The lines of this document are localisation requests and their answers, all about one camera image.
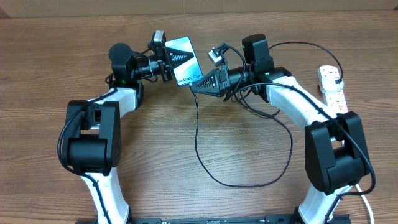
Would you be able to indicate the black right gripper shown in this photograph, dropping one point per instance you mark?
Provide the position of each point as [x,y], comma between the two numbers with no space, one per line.
[220,82]

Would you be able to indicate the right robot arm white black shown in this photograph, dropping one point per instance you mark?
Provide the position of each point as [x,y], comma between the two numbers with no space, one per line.
[336,153]

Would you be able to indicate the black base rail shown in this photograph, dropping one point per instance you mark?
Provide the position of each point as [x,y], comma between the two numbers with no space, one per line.
[211,220]

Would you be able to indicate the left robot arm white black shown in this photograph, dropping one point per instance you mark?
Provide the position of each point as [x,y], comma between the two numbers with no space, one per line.
[89,144]

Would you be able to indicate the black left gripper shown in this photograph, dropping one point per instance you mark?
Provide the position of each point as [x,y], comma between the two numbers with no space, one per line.
[166,70]

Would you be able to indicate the white charger plug adapter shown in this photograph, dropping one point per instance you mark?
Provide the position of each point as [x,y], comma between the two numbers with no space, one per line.
[331,84]

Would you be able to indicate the blue Samsung Galaxy smartphone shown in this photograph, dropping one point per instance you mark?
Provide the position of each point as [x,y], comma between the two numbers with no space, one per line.
[188,72]

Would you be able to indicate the white power strip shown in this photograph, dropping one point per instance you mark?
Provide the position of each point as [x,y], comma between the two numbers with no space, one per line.
[337,99]

